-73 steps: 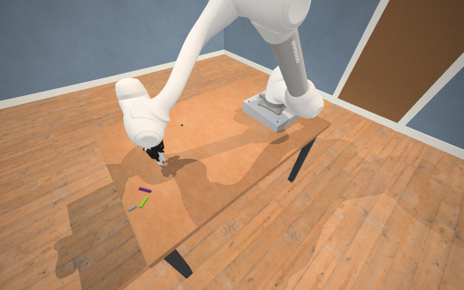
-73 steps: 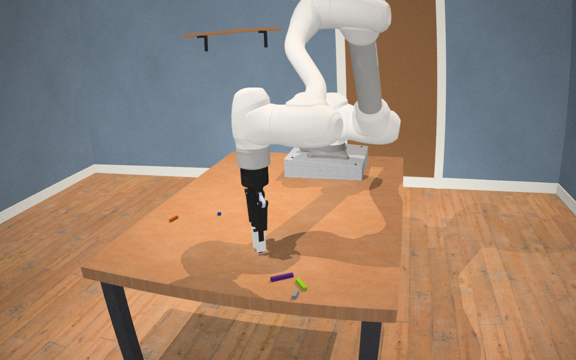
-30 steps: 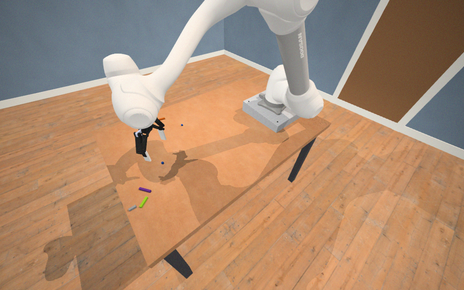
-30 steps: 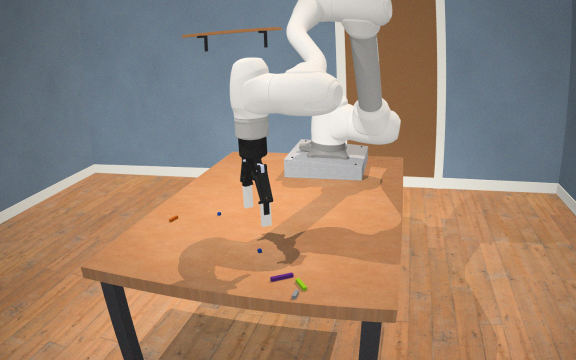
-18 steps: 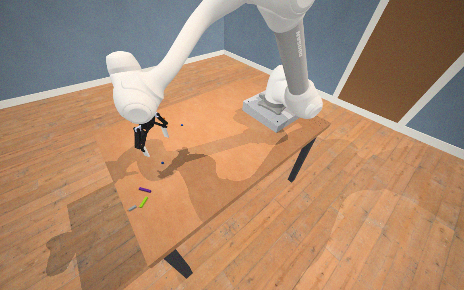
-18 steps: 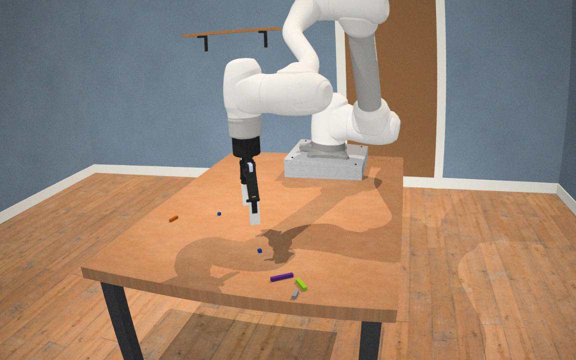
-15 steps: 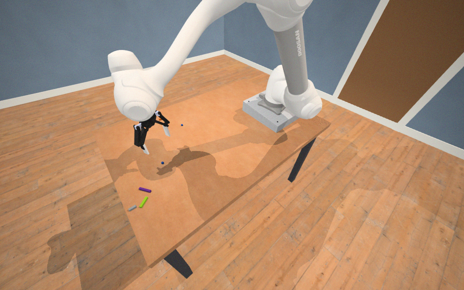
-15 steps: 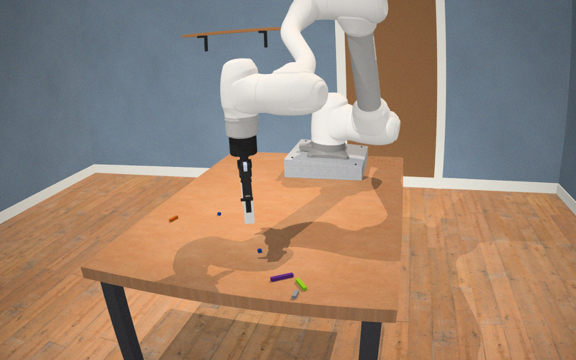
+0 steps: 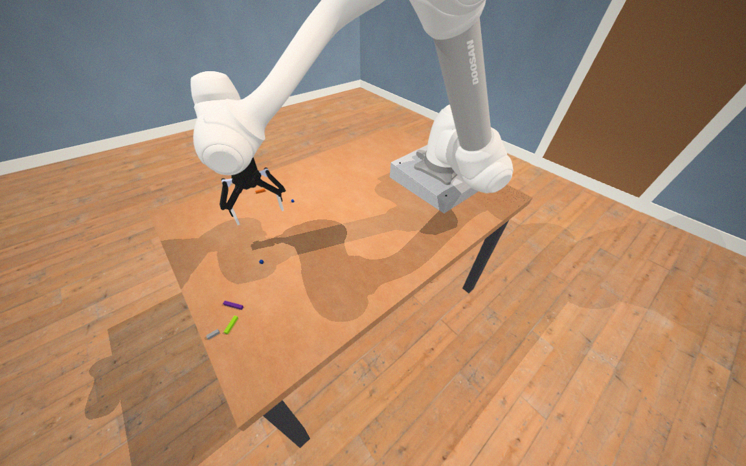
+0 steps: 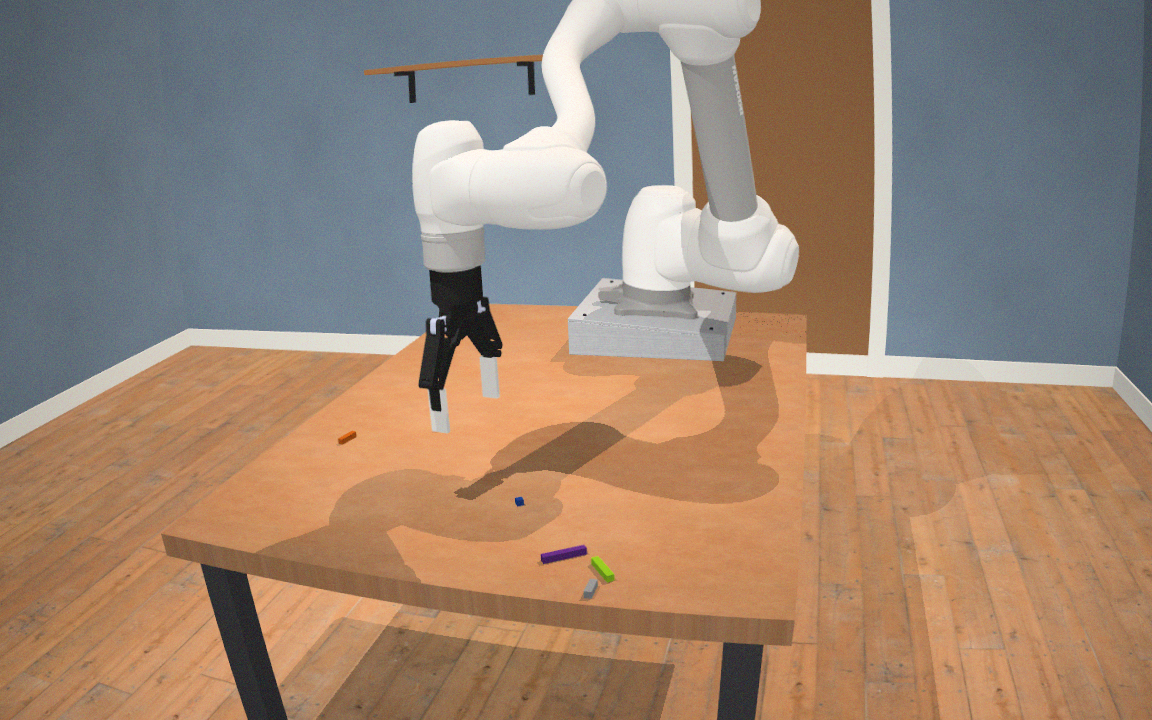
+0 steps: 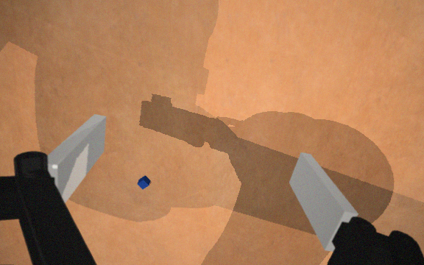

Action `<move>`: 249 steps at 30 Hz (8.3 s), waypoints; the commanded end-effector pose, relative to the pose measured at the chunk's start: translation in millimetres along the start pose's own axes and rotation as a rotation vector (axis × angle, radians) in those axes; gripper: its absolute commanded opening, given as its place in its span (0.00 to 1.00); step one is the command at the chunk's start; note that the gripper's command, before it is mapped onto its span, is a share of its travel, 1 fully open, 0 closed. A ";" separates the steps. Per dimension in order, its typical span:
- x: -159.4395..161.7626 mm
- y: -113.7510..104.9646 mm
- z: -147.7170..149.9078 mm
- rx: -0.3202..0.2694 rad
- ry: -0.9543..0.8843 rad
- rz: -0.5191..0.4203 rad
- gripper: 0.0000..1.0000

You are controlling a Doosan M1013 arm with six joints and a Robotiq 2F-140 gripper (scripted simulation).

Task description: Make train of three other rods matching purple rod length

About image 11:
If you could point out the small blue block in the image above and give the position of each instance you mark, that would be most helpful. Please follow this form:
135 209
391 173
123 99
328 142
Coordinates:
144 182

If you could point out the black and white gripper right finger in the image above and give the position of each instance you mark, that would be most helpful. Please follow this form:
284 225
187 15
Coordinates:
353 240

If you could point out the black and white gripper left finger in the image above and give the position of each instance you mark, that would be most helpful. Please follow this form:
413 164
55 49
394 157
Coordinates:
38 193

